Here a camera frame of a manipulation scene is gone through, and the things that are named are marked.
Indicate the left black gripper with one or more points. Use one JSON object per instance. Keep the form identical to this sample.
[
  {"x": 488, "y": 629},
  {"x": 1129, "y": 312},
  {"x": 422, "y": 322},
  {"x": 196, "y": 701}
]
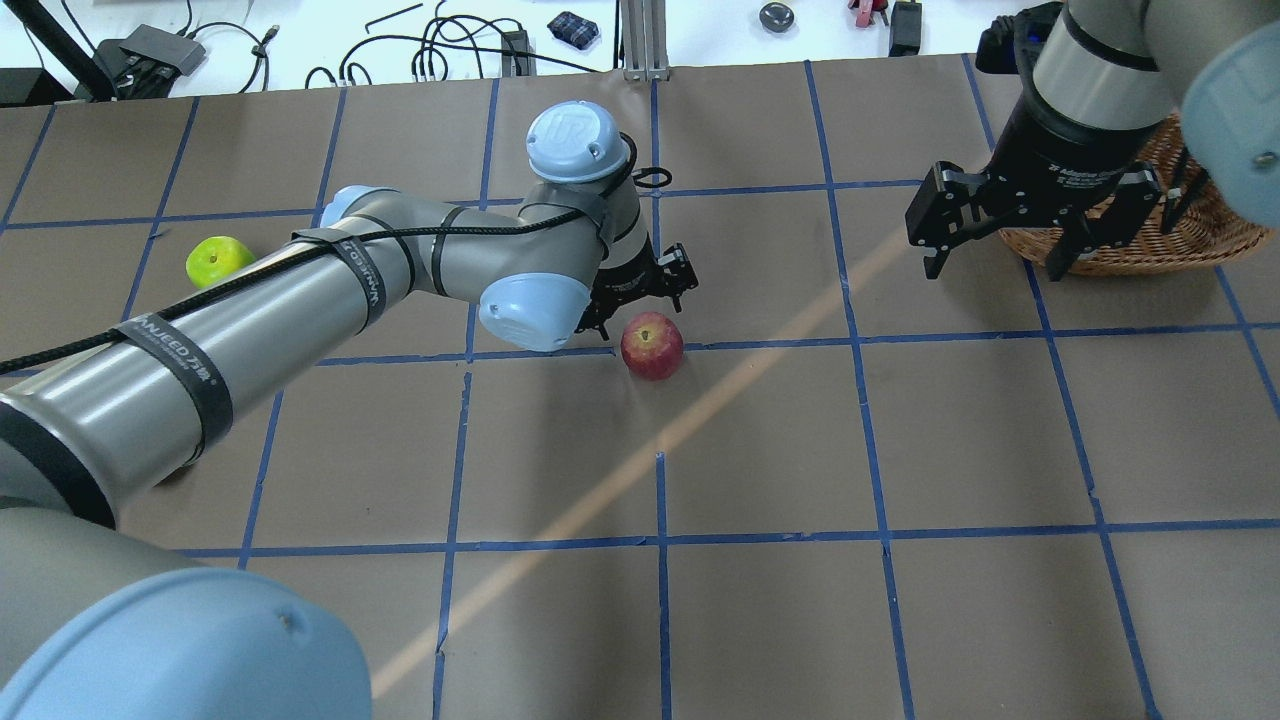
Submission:
[{"x": 628, "y": 275}]

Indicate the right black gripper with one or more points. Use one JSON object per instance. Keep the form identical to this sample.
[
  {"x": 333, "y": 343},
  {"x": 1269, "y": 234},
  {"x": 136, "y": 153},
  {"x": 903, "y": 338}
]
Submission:
[{"x": 1058, "y": 150}]

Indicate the red yellow-streaked apple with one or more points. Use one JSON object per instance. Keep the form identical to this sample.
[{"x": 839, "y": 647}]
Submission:
[{"x": 652, "y": 346}]

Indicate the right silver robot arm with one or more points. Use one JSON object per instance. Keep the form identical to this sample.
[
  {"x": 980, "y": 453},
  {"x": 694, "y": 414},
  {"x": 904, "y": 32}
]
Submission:
[{"x": 1097, "y": 79}]

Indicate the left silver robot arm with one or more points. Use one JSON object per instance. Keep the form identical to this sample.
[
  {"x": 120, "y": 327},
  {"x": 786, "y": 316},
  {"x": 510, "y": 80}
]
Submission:
[{"x": 98, "y": 625}]

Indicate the brown wicker basket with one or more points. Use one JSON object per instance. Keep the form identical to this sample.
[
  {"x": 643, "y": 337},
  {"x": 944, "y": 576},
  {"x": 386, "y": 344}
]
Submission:
[{"x": 1189, "y": 227}]

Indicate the black power adapter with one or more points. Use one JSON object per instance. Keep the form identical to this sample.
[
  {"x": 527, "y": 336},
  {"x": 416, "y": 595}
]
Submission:
[{"x": 906, "y": 28}]

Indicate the red black tool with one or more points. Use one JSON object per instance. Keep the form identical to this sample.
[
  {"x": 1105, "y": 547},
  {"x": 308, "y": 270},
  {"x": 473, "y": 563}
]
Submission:
[{"x": 868, "y": 12}]

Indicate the dark blue checked pouch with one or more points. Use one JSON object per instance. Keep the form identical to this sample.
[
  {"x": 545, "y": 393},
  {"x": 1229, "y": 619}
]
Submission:
[{"x": 574, "y": 30}]

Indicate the small round grey object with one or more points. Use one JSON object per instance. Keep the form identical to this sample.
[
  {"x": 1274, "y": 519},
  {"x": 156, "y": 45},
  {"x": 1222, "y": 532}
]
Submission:
[{"x": 776, "y": 17}]

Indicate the green apple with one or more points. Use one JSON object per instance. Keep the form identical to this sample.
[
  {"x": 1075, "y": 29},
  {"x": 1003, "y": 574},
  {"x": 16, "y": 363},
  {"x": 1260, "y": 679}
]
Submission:
[{"x": 217, "y": 257}]

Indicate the black box device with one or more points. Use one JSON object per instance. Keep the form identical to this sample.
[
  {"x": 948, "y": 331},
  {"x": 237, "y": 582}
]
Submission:
[{"x": 147, "y": 63}]

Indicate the aluminium frame post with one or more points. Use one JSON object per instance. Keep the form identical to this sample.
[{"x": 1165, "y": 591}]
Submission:
[{"x": 643, "y": 40}]

